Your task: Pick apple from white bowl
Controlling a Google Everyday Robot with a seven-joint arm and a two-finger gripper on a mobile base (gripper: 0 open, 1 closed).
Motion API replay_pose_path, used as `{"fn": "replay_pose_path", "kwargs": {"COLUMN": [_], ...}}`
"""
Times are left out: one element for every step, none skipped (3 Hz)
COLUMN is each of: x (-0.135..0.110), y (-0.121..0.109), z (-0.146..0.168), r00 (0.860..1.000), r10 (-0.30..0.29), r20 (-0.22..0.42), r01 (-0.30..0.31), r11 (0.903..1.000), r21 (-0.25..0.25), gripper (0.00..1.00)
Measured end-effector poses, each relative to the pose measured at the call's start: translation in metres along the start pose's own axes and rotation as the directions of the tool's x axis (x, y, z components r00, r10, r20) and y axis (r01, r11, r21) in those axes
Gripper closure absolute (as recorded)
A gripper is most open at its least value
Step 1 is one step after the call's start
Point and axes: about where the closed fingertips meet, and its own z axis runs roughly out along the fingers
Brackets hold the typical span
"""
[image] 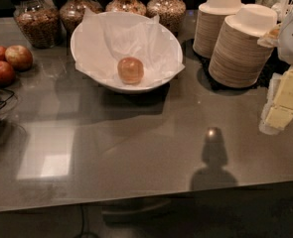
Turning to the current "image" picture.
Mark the red apple lower left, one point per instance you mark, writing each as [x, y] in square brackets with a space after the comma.
[7, 74]

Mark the glass cereal jar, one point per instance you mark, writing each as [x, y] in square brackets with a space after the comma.
[130, 6]
[72, 12]
[39, 22]
[171, 13]

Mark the yellowish red apple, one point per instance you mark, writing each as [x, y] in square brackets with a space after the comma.
[19, 57]

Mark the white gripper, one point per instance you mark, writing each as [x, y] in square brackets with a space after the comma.
[278, 112]

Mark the white bowl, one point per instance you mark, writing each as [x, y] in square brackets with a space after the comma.
[126, 83]

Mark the rear stack paper bowls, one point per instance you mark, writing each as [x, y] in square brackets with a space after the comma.
[210, 18]

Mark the glass cereal jar far left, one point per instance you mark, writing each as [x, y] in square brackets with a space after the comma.
[39, 22]

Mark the white paper liner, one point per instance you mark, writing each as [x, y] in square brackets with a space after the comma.
[126, 43]

